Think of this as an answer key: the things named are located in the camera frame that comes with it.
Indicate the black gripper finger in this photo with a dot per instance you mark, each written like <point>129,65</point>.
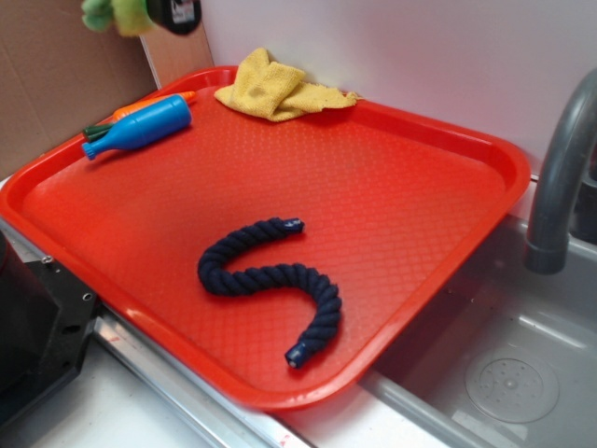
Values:
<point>180,17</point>

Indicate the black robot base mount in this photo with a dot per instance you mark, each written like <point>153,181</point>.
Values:
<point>47,317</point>

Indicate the red plastic tray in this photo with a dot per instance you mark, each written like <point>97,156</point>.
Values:
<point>392,204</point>

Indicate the grey plastic sink basin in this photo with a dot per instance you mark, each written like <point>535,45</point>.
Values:
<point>501,356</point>

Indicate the yellow cloth towel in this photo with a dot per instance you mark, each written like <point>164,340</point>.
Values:
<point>277,92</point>

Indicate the grey curved faucet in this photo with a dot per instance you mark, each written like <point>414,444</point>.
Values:
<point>564,204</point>

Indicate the blue plastic toy bottle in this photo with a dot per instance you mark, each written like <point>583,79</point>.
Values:
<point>143,127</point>

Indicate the brown cardboard panel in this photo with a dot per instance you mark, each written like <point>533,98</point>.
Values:
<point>57,76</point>

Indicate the green plush animal toy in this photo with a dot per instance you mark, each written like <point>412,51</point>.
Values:
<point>129,17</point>

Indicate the orange toy carrot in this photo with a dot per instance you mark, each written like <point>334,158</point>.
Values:
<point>95,132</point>

